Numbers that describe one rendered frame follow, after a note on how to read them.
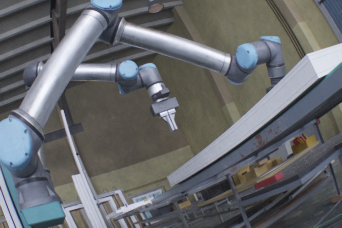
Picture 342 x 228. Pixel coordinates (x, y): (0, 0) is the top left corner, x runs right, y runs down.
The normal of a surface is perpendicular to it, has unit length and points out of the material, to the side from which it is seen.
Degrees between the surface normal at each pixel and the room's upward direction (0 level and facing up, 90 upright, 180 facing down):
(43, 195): 70
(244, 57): 90
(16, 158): 93
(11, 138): 93
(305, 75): 90
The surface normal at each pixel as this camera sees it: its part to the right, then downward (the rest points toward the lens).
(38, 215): 0.32, -0.40
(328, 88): -0.89, 0.29
